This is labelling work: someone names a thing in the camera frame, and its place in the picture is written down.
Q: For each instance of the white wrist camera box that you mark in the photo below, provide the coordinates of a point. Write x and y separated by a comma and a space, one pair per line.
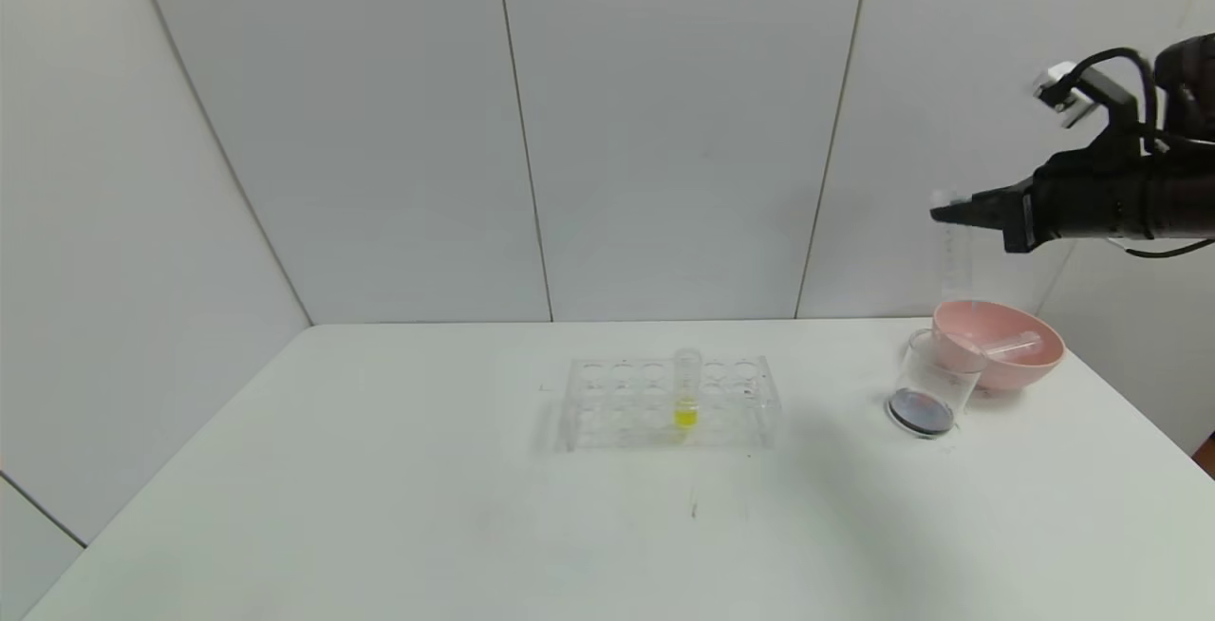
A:
1056, 89

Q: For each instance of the clear glass beaker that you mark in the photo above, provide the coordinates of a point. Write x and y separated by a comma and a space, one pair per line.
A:
921, 410

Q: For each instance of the pink bowl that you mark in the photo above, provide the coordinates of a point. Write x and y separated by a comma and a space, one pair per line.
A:
1025, 369

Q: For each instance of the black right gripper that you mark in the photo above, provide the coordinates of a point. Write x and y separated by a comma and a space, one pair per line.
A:
1018, 216

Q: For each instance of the test tube with red pigment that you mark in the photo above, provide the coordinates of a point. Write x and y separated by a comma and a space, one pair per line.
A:
1011, 346

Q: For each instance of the clear acrylic test tube rack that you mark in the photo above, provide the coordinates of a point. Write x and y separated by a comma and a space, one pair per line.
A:
626, 403

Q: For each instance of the test tube with blue pigment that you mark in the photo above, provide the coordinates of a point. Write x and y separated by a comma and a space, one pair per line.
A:
954, 265

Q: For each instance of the test tube with yellow pigment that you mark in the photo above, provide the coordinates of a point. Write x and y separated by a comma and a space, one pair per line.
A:
685, 412

